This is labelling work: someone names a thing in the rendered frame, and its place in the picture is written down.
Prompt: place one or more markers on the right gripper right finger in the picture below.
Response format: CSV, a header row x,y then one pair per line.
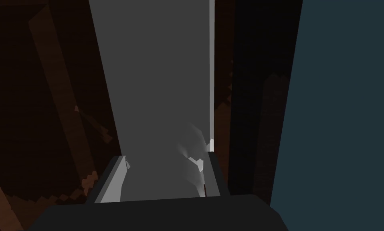
x,y
213,179

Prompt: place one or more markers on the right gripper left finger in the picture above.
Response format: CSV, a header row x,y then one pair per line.
x,y
110,184

